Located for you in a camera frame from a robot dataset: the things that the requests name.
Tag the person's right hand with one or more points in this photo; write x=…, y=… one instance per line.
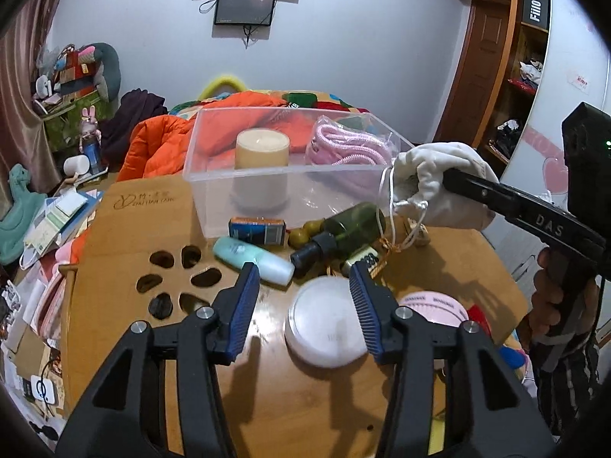
x=543, y=296

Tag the yellow plush cushion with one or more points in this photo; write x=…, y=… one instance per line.
x=224, y=80

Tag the mint green bottle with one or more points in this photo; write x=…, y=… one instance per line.
x=248, y=257

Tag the wooden desktop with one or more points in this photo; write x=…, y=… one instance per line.
x=296, y=410

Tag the grey neck pillow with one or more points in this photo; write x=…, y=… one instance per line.
x=110, y=71

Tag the pink case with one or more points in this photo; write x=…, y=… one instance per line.
x=52, y=296

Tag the white cup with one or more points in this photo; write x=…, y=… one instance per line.
x=76, y=165

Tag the wooden door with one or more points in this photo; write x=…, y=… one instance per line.
x=477, y=57

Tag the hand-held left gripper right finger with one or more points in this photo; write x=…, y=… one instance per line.
x=365, y=312

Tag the orange jacket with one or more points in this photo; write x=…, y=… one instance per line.
x=157, y=143

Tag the black box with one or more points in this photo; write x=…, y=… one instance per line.
x=534, y=7

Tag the small blue orange box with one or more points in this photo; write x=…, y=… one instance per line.
x=257, y=231

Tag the teal dinosaur plush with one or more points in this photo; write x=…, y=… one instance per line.
x=19, y=219

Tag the pink curtain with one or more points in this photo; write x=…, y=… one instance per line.
x=24, y=105

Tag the white round lid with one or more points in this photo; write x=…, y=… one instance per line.
x=324, y=324

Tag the dark purple cloth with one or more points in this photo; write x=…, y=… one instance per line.
x=129, y=114

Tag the green patterned box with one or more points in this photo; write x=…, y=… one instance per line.
x=62, y=126

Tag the pink round tin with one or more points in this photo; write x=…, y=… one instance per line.
x=434, y=307

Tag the pink bunny bottle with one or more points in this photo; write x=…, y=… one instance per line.
x=90, y=145

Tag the mahjong tile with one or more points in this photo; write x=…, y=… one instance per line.
x=365, y=255

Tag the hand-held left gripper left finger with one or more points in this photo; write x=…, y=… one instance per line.
x=243, y=307

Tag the green bottle black cap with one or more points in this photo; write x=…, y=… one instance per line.
x=348, y=226

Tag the white panel pink print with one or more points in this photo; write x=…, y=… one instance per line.
x=568, y=57

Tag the pile of papers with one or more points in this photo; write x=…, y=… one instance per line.
x=57, y=219

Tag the wooden shelf unit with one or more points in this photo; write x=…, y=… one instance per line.
x=518, y=105

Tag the clear plastic box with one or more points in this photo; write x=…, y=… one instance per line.
x=267, y=191

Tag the colourful printed blanket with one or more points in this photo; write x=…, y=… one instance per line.
x=329, y=102

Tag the person's right forearm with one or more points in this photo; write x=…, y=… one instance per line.
x=568, y=381

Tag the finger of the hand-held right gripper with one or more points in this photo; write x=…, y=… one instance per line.
x=472, y=188

